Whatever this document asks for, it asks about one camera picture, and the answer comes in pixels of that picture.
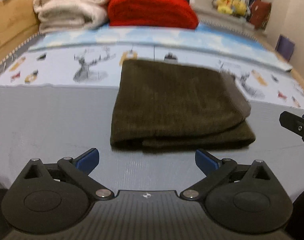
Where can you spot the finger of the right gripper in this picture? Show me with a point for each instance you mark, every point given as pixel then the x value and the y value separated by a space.
pixel 293 123

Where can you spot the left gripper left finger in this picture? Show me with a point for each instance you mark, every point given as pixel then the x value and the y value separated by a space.
pixel 49 198

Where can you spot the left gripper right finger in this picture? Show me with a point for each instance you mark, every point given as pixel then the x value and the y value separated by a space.
pixel 245 199

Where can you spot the dark olive corduroy pants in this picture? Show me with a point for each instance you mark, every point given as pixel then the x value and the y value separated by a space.
pixel 162 106

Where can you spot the printed grey bed sheet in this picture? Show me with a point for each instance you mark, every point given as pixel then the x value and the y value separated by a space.
pixel 58 102

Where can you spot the purple box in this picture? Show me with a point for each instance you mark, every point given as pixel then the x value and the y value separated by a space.
pixel 285 47

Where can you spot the dark red cushion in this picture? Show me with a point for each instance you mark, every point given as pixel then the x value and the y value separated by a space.
pixel 259 13

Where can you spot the yellow plush toy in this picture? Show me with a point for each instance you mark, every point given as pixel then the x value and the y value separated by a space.
pixel 231 7

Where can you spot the light blue patterned quilt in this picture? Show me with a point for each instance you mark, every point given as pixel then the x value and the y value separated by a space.
pixel 204 38

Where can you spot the red folded blanket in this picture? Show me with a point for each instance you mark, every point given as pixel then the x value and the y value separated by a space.
pixel 155 13

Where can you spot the cream folded blanket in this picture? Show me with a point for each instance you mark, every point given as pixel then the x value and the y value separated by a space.
pixel 64 15

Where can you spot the wooden bed frame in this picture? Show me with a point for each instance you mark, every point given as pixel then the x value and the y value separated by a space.
pixel 17 23

